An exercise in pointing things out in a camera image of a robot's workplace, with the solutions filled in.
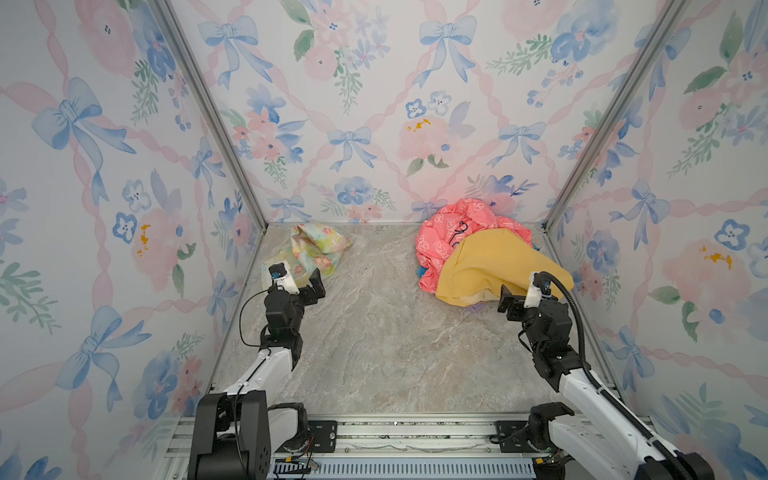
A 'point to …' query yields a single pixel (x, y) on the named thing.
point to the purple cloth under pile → (477, 306)
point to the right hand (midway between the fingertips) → (521, 286)
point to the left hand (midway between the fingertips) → (303, 270)
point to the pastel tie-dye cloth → (313, 247)
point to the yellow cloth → (480, 262)
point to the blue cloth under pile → (421, 271)
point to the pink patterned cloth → (440, 233)
